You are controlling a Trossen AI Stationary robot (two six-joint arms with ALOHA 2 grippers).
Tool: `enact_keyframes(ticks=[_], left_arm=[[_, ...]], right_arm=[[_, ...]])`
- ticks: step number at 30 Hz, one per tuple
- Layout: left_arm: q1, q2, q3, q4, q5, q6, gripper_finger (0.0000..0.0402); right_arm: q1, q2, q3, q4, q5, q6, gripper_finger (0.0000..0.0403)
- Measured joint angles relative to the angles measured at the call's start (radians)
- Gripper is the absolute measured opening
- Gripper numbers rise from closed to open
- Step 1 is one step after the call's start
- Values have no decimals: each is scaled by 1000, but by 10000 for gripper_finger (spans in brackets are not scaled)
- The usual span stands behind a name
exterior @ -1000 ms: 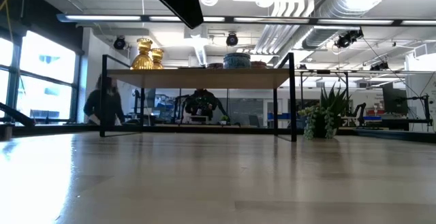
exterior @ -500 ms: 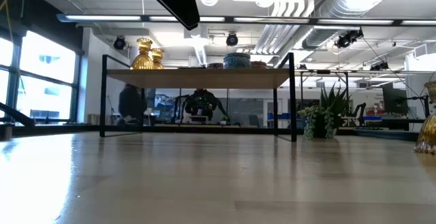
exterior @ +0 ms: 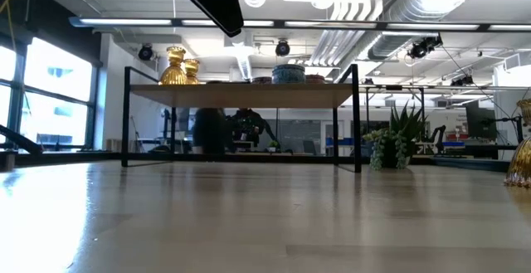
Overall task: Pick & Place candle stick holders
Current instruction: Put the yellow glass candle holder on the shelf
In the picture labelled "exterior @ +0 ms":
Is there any wooden shelf with black frame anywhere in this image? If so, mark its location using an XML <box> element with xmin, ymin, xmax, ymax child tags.
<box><xmin>120</xmin><ymin>63</ymin><xmax>361</xmax><ymax>173</ymax></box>

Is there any overhead black light bar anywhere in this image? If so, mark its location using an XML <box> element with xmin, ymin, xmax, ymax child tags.
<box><xmin>68</xmin><ymin>15</ymin><xmax>531</xmax><ymax>33</ymax></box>

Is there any large glass window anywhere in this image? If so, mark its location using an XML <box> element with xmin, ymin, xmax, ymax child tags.
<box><xmin>0</xmin><ymin>36</ymin><xmax>100</xmax><ymax>152</ymax></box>

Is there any potted green succulent plant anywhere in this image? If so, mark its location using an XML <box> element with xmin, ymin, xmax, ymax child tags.
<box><xmin>362</xmin><ymin>100</ymin><xmax>428</xmax><ymax>171</ymax></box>

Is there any amber ribbed glass candlestick holder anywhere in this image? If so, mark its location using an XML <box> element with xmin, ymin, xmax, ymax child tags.
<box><xmin>504</xmin><ymin>98</ymin><xmax>531</xmax><ymax>188</ymax></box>
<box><xmin>158</xmin><ymin>46</ymin><xmax>188</xmax><ymax>86</ymax></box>
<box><xmin>183</xmin><ymin>58</ymin><xmax>202</xmax><ymax>85</ymax></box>

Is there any black computer monitor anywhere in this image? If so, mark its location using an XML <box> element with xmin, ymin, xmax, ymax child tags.
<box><xmin>465</xmin><ymin>100</ymin><xmax>498</xmax><ymax>141</ymax></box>

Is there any black diagonal frame brace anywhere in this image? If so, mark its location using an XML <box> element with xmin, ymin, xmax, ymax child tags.
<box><xmin>0</xmin><ymin>123</ymin><xmax>44</xmax><ymax>173</ymax></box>

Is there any person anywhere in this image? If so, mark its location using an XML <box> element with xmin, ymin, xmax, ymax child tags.
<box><xmin>226</xmin><ymin>107</ymin><xmax>269</xmax><ymax>152</ymax></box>

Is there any black ceiling camera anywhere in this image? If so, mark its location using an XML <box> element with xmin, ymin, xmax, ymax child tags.
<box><xmin>137</xmin><ymin>43</ymin><xmax>156</xmax><ymax>62</ymax></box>
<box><xmin>275</xmin><ymin>38</ymin><xmax>291</xmax><ymax>57</ymax></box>
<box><xmin>407</xmin><ymin>35</ymin><xmax>443</xmax><ymax>60</ymax></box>

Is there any black aluminium table frame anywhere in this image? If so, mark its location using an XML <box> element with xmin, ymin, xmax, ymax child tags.
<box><xmin>94</xmin><ymin>151</ymin><xmax>511</xmax><ymax>173</ymax></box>

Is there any blue floral ceramic bowl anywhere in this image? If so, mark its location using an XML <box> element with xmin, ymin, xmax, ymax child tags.
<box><xmin>271</xmin><ymin>63</ymin><xmax>307</xmax><ymax>85</ymax></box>

